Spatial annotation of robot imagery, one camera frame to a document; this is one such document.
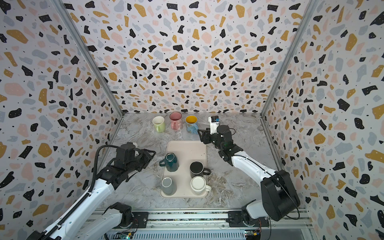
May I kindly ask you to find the beige serving tray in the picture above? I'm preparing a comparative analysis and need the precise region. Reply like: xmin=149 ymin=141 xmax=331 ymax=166
xmin=160 ymin=141 xmax=209 ymax=199

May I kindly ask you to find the dark green mug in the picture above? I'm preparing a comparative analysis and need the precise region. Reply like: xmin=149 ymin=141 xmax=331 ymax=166
xmin=159 ymin=153 xmax=179 ymax=172

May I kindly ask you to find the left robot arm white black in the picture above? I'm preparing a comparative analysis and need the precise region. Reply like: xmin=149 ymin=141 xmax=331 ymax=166
xmin=28 ymin=142 xmax=156 ymax=240

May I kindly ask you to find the grey mug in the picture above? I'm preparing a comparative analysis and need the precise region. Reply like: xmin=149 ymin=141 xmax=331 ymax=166
xmin=161 ymin=177 xmax=177 ymax=196

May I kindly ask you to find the white mug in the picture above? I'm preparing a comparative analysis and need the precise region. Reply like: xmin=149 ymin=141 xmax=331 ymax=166
xmin=190 ymin=176 xmax=212 ymax=195

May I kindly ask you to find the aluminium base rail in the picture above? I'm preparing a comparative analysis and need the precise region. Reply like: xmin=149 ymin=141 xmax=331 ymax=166
xmin=58 ymin=208 xmax=314 ymax=240

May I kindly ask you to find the light blue mug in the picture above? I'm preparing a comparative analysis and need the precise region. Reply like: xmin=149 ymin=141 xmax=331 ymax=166
xmin=186 ymin=116 xmax=199 ymax=134

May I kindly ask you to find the black mug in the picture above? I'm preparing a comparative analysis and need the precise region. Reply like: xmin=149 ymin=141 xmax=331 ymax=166
xmin=190 ymin=161 xmax=212 ymax=179

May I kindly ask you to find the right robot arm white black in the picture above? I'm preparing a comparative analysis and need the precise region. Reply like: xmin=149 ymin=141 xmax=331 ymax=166
xmin=198 ymin=125 xmax=301 ymax=225

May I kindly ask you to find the light green mug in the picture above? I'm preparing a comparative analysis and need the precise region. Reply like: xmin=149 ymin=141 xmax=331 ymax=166
xmin=152 ymin=116 xmax=166 ymax=133

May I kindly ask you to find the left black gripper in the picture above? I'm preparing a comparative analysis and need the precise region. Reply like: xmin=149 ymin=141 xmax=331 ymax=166
xmin=126 ymin=148 xmax=156 ymax=174

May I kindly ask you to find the pink mug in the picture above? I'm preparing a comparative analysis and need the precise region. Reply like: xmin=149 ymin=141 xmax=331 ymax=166
xmin=170 ymin=112 xmax=183 ymax=131

